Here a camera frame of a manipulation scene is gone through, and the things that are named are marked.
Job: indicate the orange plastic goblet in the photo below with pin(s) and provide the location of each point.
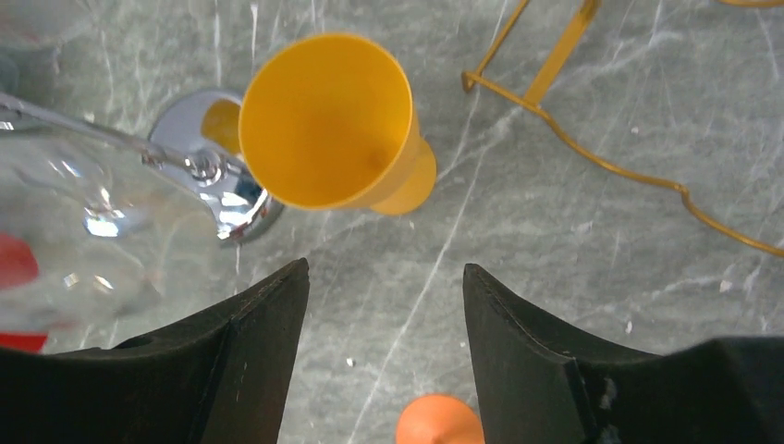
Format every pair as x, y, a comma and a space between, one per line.
330, 123
438, 419

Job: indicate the chrome wine glass rack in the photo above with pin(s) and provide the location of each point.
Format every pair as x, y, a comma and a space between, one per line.
195, 144

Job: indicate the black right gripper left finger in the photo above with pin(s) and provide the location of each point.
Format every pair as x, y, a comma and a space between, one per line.
218, 376

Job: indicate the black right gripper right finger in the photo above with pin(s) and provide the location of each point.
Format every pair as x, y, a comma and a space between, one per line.
540, 379

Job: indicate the red plastic goblet back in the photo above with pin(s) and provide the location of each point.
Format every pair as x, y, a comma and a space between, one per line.
19, 268

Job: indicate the gold wine glass rack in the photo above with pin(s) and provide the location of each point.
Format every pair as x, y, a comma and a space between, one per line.
670, 114

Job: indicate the clear wine glass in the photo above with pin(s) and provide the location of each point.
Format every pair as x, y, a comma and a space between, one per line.
120, 251

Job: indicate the orange plastic goblet back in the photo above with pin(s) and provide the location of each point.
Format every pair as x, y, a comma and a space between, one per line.
330, 123

